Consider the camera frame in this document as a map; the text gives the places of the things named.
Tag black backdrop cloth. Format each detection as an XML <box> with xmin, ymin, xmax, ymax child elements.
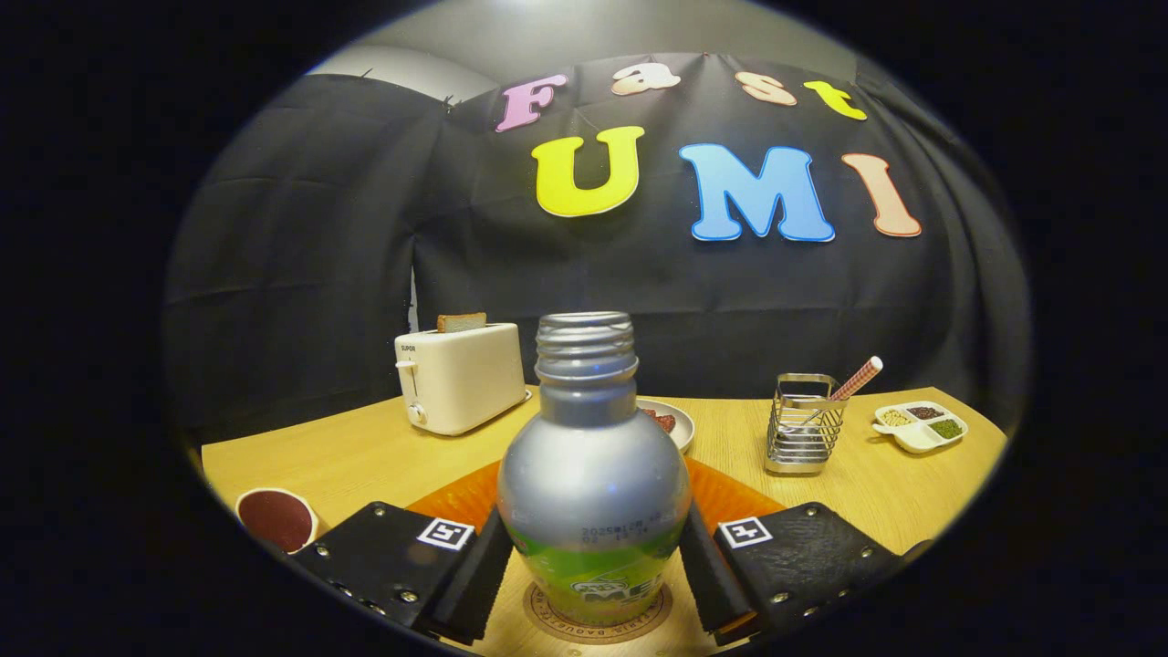
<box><xmin>164</xmin><ymin>50</ymin><xmax>1032</xmax><ymax>448</ymax></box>

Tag white toaster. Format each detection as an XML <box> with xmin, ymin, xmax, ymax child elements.
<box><xmin>394</xmin><ymin>322</ymin><xmax>533</xmax><ymax>437</ymax></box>

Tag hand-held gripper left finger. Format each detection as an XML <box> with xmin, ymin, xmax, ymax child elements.
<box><xmin>258</xmin><ymin>461</ymin><xmax>515</xmax><ymax>647</ymax></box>

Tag red white striped straw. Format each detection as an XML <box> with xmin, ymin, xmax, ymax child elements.
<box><xmin>803</xmin><ymin>356</ymin><xmax>884</xmax><ymax>430</ymax></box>

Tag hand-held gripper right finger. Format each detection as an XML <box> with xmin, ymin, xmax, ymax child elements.
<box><xmin>680</xmin><ymin>456</ymin><xmax>932</xmax><ymax>647</ymax></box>

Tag metal wire basket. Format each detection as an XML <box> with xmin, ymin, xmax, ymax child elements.
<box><xmin>765</xmin><ymin>372</ymin><xmax>848</xmax><ymax>475</ymax></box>

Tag cream cup with wooden handle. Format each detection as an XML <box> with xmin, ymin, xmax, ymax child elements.
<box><xmin>235</xmin><ymin>487</ymin><xmax>320</xmax><ymax>555</ymax></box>

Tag silver green juice bottle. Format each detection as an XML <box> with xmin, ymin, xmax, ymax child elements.
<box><xmin>496</xmin><ymin>311</ymin><xmax>693</xmax><ymax>627</ymax></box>

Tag small white plate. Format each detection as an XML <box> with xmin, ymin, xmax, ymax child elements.
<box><xmin>636</xmin><ymin>398</ymin><xmax>696</xmax><ymax>454</ymax></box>

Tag white divided dish with grains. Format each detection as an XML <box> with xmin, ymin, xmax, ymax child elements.
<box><xmin>871</xmin><ymin>401</ymin><xmax>969</xmax><ymax>455</ymax></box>

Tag wooden table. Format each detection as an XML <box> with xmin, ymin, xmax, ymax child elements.
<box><xmin>201</xmin><ymin>388</ymin><xmax>1009</xmax><ymax>657</ymax></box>

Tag round cork coaster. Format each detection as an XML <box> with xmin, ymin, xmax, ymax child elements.
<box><xmin>523</xmin><ymin>582</ymin><xmax>674</xmax><ymax>646</ymax></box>

